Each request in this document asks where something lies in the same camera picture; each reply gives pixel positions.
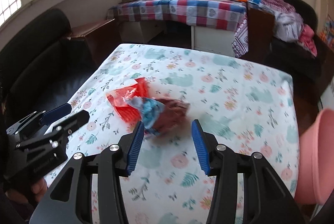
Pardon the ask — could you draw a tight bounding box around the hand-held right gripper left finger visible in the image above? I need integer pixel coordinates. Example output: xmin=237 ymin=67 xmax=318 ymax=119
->
xmin=29 ymin=121 xmax=145 ymax=224

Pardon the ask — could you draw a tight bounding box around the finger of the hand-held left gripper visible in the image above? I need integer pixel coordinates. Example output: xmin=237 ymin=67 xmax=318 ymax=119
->
xmin=52 ymin=110 xmax=91 ymax=136
xmin=42 ymin=103 xmax=73 ymax=126

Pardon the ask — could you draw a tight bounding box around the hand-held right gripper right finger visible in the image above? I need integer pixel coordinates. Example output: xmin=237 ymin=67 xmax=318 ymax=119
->
xmin=191 ymin=119 xmax=306 ymax=224

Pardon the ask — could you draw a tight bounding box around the maroon wrapper with blue clouds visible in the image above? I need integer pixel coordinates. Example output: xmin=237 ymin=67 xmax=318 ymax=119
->
xmin=130 ymin=96 xmax=191 ymax=139

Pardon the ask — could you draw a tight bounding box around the pink plastic basin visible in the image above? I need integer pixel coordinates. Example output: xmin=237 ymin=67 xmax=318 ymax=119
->
xmin=294 ymin=108 xmax=334 ymax=205

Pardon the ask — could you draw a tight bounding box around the person's left forearm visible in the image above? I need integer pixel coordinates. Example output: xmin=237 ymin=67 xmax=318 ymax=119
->
xmin=0 ymin=188 xmax=39 ymax=224

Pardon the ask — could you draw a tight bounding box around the person's left hand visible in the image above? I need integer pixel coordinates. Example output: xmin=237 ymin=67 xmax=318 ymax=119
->
xmin=31 ymin=178 xmax=49 ymax=203

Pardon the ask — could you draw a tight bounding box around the black sofa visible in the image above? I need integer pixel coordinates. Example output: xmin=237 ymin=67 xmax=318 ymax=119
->
xmin=0 ymin=8 xmax=97 ymax=121

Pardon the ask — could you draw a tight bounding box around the red plastic bag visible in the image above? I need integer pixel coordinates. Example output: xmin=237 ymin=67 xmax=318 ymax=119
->
xmin=105 ymin=77 xmax=150 ymax=124

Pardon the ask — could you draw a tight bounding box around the wooden side cabinet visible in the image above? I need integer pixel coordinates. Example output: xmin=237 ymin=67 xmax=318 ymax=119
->
xmin=69 ymin=18 xmax=117 ymax=63

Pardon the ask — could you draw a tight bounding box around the white cabinet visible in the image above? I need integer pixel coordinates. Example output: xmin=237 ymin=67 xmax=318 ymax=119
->
xmin=190 ymin=24 xmax=236 ymax=58

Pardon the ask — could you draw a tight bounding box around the black armchair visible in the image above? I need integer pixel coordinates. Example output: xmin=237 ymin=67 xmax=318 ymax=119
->
xmin=238 ymin=0 xmax=330 ymax=100

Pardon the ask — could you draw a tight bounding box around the checkered tablecloth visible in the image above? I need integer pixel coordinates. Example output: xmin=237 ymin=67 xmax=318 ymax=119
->
xmin=107 ymin=0 xmax=248 ymax=32

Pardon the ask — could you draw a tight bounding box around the pile of clothes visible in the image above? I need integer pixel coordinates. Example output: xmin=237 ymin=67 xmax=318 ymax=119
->
xmin=232 ymin=0 xmax=318 ymax=58

